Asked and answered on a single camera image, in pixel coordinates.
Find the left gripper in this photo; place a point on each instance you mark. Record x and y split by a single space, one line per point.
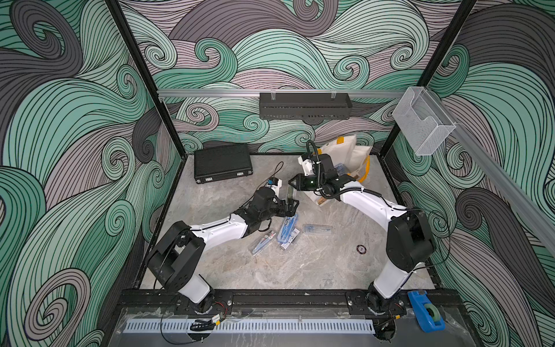
289 211

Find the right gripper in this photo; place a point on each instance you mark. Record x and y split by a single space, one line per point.
300 183

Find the blue compass set package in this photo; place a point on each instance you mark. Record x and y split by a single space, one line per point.
287 228

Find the clear case green label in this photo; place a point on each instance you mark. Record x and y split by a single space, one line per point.
291 194

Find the white canvas bag yellow handles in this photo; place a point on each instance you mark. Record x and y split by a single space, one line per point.
349 157

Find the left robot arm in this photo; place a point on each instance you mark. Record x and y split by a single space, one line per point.
174 259

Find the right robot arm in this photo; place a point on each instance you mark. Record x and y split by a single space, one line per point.
409 237

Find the clear flat compass case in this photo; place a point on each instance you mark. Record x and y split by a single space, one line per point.
321 230

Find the black briefcase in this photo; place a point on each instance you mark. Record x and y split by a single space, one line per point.
221 163

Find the blue tape dispenser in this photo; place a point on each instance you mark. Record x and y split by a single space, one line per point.
428 316

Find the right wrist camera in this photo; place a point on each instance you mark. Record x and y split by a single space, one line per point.
310 160

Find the black wall shelf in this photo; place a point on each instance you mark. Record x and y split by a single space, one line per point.
305 106

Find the clear wall bin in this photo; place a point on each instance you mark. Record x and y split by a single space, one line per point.
423 120

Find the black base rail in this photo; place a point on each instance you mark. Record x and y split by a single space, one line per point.
353 301

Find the white slotted cable duct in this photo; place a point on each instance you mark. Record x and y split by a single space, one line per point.
291 326

